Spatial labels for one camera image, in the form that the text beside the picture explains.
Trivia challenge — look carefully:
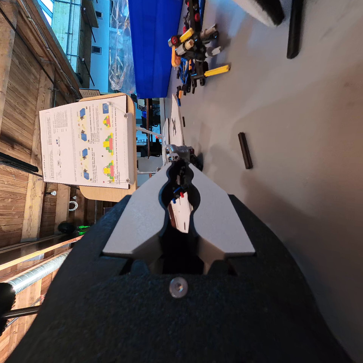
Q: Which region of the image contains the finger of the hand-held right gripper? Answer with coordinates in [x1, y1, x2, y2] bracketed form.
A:
[233, 0, 285, 27]
[286, 0, 304, 59]

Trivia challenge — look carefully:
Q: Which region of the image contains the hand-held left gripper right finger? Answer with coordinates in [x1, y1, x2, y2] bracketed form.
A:
[187, 164, 256, 275]

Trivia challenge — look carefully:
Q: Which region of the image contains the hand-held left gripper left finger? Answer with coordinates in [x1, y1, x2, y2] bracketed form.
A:
[102, 163, 172, 274]

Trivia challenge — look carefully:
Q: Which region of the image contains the black lego axle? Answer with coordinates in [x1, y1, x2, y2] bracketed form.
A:
[238, 132, 253, 170]

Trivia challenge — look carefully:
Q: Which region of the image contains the grey and black lego assembly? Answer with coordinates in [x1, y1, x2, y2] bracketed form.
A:
[165, 144, 203, 205]

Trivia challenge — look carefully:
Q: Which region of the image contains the pile of loose lego pieces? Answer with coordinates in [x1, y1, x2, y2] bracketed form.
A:
[167, 0, 231, 98]

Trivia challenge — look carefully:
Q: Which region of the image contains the white lego instruction booklet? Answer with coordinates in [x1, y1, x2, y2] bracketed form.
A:
[167, 94, 194, 233]

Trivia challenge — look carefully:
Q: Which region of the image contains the printed instruction sheet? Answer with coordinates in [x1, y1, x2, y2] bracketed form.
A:
[39, 95, 129, 190]

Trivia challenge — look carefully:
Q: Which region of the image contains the silver metal pipe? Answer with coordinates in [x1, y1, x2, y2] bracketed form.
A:
[4, 249, 73, 294]

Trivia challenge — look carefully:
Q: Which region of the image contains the blue plastic bin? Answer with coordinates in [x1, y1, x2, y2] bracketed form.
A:
[128, 0, 185, 99]

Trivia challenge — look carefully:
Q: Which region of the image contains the clear plastic bag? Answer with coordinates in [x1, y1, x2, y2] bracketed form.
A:
[109, 0, 137, 94]

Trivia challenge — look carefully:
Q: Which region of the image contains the black knob with rod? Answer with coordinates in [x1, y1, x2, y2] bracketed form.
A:
[0, 282, 40, 336]

